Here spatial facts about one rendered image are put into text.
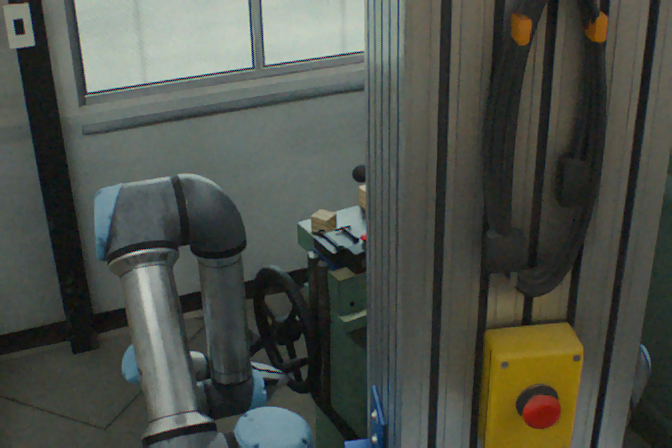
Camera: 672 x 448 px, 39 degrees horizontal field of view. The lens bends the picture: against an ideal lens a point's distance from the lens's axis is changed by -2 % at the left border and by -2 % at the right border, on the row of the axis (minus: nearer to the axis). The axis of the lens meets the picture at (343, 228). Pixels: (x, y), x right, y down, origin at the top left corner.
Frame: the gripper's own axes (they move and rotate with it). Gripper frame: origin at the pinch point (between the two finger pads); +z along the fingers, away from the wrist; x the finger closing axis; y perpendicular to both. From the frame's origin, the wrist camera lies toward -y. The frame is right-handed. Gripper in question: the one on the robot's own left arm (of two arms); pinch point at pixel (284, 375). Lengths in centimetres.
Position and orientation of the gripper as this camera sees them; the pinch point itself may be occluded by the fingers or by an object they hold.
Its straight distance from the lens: 199.6
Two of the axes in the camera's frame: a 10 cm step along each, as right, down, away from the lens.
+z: 7.6, 2.2, 6.2
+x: 5.1, 4.0, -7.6
